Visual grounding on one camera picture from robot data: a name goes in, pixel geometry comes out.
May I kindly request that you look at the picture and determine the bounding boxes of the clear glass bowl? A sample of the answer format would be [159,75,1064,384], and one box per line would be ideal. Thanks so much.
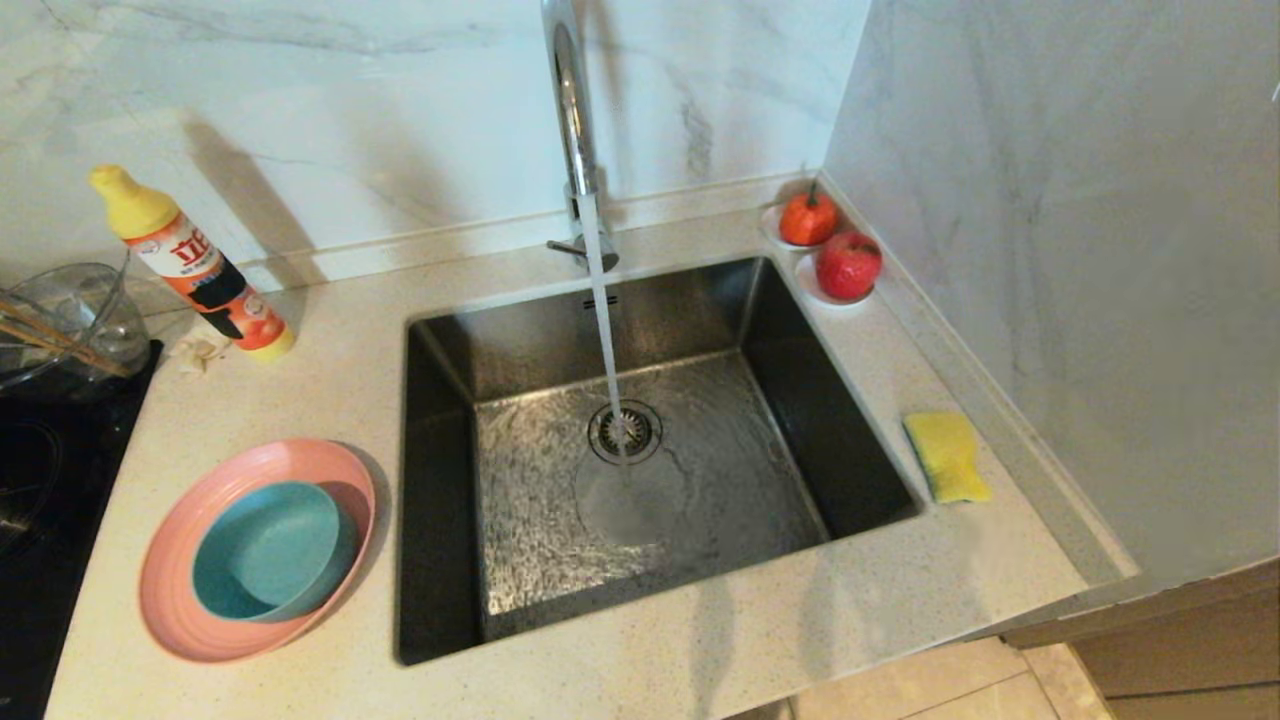
[0,260,153,393]

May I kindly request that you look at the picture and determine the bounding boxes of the crumpled white tissue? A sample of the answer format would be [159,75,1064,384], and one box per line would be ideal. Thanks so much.
[168,335,235,377]

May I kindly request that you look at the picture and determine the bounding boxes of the pink round plate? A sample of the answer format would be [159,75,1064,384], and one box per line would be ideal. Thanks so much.
[139,438,378,664]

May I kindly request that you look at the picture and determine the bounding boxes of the brown wooden chopstick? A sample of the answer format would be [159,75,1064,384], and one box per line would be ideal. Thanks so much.
[0,298,131,376]
[0,316,127,380]

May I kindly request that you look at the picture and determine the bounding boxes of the orange dish soap bottle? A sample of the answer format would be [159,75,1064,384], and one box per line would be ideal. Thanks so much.
[89,164,298,363]

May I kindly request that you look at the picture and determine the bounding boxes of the red apple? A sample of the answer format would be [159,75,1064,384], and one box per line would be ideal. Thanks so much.
[816,230,886,303]

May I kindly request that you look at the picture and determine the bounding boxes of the small white dish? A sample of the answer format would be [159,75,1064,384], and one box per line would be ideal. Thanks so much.
[760,200,843,251]
[795,250,881,308]

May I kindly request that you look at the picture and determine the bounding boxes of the stainless steel sink basin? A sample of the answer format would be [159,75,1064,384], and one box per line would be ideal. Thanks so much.
[395,253,926,667]

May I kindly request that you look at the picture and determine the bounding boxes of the yellow fish-shaped sponge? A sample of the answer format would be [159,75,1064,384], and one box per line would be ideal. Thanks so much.
[903,410,994,504]

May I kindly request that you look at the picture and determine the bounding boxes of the blue bowl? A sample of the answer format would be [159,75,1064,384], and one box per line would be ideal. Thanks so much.
[191,481,359,623]

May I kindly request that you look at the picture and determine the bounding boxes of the black induction cooktop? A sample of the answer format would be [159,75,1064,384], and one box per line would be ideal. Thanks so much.
[0,340,164,720]

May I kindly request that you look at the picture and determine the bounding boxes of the chrome kitchen faucet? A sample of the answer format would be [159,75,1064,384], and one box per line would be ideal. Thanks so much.
[540,0,621,273]

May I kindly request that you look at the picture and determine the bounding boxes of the running tap water stream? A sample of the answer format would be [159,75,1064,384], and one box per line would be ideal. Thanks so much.
[578,192,633,471]

